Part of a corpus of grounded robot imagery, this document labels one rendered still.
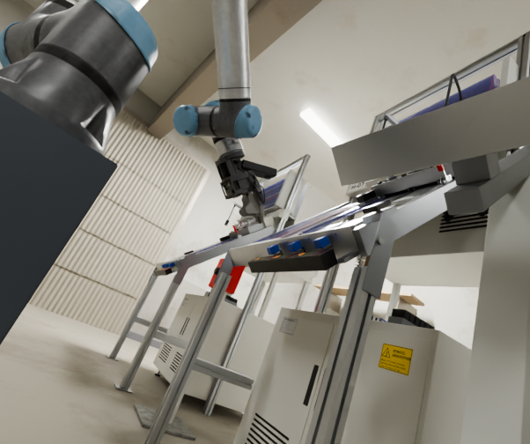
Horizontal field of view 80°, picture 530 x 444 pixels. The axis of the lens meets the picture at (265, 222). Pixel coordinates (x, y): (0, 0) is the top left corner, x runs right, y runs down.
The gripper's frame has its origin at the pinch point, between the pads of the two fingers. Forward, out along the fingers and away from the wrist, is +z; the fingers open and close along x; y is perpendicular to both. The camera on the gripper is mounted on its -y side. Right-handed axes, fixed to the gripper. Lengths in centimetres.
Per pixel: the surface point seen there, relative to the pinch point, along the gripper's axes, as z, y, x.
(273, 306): 149, -187, -377
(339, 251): 13.2, -2.3, 24.1
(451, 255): 38, -67, 10
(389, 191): 8, -56, 2
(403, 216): 10.8, -17.9, 32.0
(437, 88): -29, -122, -2
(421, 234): 31, -74, -4
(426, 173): 5, -56, 18
